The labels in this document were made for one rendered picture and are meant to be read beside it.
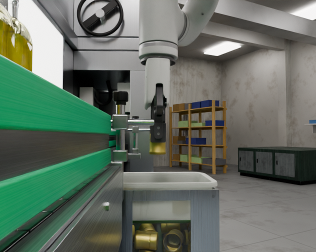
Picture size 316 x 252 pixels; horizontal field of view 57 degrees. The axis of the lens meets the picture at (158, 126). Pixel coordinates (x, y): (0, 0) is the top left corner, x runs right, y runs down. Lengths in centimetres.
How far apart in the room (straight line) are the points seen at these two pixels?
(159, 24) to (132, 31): 84
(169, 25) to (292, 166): 686
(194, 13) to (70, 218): 58
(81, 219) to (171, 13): 50
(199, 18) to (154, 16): 12
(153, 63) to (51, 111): 41
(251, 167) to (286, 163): 111
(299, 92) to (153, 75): 936
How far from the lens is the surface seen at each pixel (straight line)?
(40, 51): 97
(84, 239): 22
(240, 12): 543
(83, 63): 144
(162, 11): 63
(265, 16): 585
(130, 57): 142
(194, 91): 1158
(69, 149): 25
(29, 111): 17
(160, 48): 61
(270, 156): 773
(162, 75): 59
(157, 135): 59
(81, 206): 23
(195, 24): 70
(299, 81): 993
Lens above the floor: 110
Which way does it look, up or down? 2 degrees up
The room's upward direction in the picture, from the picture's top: straight up
